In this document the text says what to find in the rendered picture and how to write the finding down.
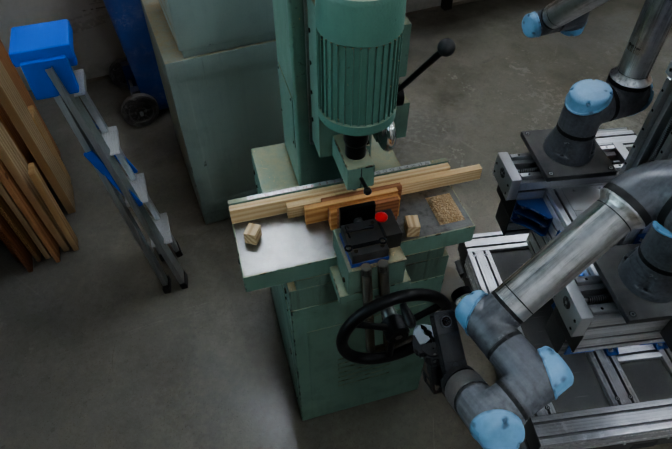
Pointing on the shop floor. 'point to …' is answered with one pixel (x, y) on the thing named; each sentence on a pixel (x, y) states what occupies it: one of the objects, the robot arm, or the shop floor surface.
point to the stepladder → (93, 135)
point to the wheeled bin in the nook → (126, 23)
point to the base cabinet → (302, 328)
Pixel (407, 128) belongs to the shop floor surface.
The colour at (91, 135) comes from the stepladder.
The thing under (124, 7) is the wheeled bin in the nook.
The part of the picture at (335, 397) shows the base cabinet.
